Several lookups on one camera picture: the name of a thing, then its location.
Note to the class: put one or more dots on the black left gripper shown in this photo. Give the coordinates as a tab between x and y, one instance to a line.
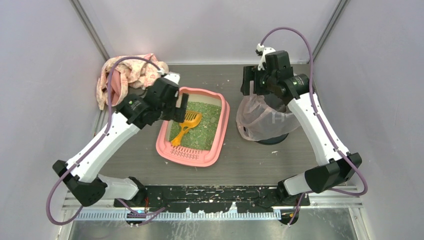
180	108

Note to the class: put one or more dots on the pink plastic trash bag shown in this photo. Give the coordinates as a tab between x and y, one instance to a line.
262	117

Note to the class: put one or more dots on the pink litter box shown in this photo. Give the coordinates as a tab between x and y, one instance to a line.
190	156

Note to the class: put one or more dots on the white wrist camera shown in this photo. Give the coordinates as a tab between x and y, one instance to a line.
170	76
262	51

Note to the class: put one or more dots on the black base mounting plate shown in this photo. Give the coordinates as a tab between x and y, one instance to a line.
212	198

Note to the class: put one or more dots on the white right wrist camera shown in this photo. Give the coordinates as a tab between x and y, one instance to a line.
262	51

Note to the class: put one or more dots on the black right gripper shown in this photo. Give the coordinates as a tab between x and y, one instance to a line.
248	79

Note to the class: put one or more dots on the aluminium front rail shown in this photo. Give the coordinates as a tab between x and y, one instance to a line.
330	216

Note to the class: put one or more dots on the dark round trash bin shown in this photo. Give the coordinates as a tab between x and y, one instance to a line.
273	140

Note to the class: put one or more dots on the pink floral cloth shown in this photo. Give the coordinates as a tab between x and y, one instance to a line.
128	73

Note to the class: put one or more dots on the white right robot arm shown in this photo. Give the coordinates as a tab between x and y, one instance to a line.
336	164

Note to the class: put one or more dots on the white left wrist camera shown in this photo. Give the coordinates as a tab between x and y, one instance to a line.
170	76

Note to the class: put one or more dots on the orange litter scoop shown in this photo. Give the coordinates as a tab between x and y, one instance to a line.
191	120

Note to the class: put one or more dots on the green cat litter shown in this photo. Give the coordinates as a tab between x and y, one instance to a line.
202	136

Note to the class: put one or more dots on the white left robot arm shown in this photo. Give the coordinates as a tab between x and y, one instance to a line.
80	173

